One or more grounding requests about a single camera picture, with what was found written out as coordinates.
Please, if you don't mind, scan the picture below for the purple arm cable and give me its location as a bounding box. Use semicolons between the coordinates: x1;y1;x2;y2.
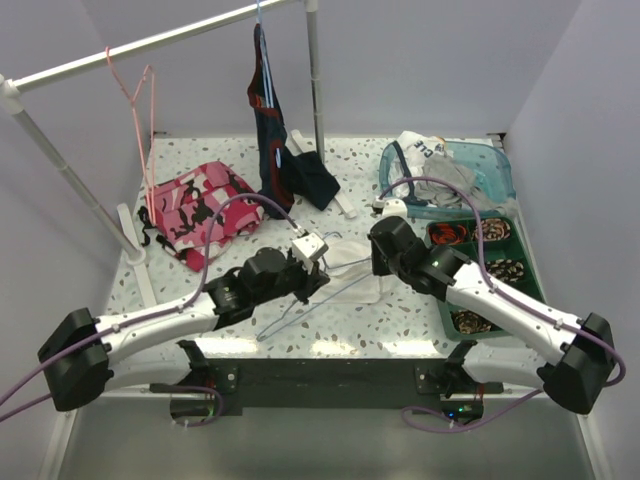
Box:
0;193;307;426
377;175;627;432

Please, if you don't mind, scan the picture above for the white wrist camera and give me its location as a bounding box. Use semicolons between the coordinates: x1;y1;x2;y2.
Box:
372;197;408;218
291;233;329;269

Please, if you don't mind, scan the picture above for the dark navy folded garment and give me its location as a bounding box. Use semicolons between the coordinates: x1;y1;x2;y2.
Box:
281;151;340;211

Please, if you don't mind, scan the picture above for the pink camouflage garment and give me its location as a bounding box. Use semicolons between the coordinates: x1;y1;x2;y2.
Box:
137;161;264;272

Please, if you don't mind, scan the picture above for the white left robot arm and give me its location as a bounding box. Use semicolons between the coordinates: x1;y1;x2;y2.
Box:
38;243;329;412

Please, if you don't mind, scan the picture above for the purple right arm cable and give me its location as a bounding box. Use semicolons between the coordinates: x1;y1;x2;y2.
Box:
377;175;627;432

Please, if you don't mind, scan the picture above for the navy maroon tank top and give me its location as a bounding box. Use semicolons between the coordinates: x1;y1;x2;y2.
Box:
247;23;294;213

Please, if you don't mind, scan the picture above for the beige black rolled belt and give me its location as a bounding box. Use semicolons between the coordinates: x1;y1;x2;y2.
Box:
485;258;525;283

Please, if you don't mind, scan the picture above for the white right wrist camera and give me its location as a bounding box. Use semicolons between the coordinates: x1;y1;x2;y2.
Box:
372;197;408;218

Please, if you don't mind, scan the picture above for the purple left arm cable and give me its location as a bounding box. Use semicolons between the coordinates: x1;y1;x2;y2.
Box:
0;193;307;426

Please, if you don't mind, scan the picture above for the pink black rolled belt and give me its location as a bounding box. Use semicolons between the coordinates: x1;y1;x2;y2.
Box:
472;218;513;242

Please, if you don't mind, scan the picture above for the white tank top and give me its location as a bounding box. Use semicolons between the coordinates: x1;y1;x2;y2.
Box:
310;237;396;305

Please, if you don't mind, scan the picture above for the light blue wire hanger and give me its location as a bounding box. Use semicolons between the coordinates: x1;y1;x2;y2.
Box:
255;230;376;343

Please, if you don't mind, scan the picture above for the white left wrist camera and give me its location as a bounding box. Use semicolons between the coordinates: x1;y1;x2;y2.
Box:
291;233;329;269

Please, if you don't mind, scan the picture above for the grey crumpled garment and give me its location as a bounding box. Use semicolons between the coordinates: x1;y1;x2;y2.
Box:
409;158;517;215

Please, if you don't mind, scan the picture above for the pink wire hanger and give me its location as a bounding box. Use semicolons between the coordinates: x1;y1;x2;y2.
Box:
104;47;157;226

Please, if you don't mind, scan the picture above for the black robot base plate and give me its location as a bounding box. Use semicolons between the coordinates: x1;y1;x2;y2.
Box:
150;358;504;419

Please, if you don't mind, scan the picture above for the silver clothes rack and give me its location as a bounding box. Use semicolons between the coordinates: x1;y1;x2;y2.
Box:
1;1;326;307

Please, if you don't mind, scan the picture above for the orange black rolled belt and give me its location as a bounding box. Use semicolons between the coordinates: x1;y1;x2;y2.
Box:
428;223;468;245

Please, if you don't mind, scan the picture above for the green compartment tray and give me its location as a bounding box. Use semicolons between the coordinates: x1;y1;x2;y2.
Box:
425;216;544;342

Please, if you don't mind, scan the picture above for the white printed shirt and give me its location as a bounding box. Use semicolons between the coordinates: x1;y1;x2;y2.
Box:
389;130;449;183

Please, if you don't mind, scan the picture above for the blue hanger with navy top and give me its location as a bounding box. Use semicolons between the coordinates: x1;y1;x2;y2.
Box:
255;0;284;169

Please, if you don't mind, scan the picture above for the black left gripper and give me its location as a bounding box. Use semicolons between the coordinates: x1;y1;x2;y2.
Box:
253;251;329;307

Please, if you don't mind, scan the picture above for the teal plastic laundry basket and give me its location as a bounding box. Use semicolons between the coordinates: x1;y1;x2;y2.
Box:
378;139;516;219

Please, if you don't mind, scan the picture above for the brown patterned rolled belt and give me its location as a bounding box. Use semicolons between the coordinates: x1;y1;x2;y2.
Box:
451;310;498;335

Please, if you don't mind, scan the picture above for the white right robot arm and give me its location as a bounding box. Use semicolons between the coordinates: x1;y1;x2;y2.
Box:
368;216;619;415

